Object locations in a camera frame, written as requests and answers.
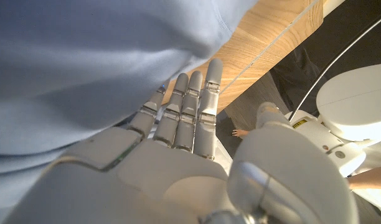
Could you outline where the person in dark clothes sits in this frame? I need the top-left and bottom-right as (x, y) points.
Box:
(231, 9), (381, 191)

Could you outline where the blue hoodie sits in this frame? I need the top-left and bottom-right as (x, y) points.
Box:
(0, 0), (260, 224)

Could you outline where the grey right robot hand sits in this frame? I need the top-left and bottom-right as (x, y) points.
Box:
(3, 58), (360, 224)

